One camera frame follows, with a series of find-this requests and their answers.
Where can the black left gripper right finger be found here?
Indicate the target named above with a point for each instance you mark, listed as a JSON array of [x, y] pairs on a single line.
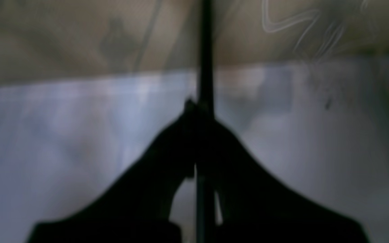
[[256, 207]]

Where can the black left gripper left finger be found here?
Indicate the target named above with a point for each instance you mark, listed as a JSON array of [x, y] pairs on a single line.
[[136, 208]]

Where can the green table cloth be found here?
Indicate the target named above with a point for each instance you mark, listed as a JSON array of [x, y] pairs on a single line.
[[321, 127]]

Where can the black aluminium frame beam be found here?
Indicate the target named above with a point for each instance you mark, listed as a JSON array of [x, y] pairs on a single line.
[[205, 198]]

